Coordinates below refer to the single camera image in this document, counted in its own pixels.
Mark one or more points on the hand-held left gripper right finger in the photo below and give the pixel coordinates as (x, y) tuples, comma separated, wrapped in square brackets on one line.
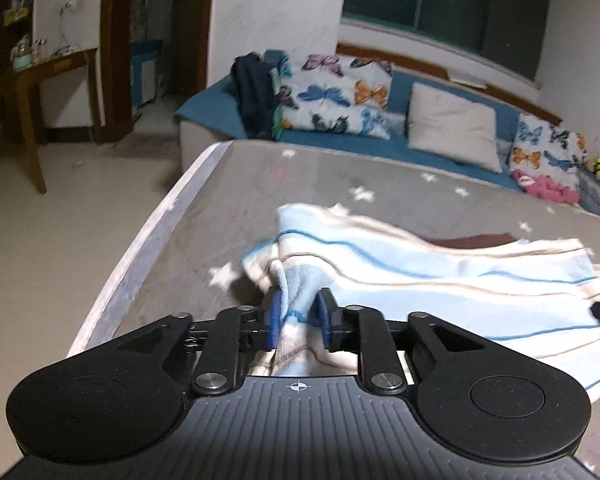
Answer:
[(323, 312)]

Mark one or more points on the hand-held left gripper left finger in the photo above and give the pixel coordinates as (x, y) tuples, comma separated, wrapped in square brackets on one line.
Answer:
[(275, 312)]

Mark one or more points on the blue white striped towel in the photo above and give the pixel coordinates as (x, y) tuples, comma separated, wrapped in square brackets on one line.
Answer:
[(420, 290)]

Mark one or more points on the grey star-print mattress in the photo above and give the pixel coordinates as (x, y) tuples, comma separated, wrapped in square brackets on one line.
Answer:
[(230, 200)]

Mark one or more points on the pink plush toy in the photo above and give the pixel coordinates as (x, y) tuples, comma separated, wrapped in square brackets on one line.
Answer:
[(547, 189)]

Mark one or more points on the dark red cloth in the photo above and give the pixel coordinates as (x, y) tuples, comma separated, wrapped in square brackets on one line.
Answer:
[(472, 241)]

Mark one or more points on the small butterfly print pillow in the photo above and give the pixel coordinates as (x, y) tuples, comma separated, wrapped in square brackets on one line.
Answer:
[(545, 152)]

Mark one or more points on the blue sofa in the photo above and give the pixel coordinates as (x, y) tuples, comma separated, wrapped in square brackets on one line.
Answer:
[(330, 140)]

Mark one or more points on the brown doormat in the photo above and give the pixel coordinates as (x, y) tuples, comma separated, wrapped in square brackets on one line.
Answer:
[(145, 147)]

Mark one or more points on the large butterfly print pillow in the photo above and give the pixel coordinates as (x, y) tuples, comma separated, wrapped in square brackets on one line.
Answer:
[(330, 95)]

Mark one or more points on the dark backpack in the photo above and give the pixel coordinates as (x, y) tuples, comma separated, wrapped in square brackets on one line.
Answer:
[(252, 95)]

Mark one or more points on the beige pillow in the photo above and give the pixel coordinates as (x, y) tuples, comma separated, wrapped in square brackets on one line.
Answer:
[(455, 127)]

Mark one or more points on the book on window sill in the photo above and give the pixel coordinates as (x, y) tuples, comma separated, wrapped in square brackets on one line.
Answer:
[(467, 79)]

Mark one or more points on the blue cabinet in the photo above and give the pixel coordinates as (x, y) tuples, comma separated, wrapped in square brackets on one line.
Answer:
[(145, 72)]

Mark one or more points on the green framed window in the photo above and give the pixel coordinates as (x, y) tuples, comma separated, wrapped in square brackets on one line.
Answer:
[(445, 5)]

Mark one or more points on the wooden desk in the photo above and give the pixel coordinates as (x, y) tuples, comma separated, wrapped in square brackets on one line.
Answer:
[(35, 72)]

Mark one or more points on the glass jar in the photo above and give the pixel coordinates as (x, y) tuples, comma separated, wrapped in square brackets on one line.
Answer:
[(40, 50)]

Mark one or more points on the mint green kettle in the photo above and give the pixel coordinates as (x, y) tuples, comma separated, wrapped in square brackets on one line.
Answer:
[(21, 52)]

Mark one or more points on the wooden shelf unit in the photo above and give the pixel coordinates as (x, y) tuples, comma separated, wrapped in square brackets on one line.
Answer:
[(7, 15)]

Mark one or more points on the wooden door frame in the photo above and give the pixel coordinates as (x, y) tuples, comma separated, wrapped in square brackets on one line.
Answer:
[(115, 55)]

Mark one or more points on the white wall socket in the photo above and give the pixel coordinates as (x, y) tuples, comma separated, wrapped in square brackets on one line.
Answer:
[(68, 6)]

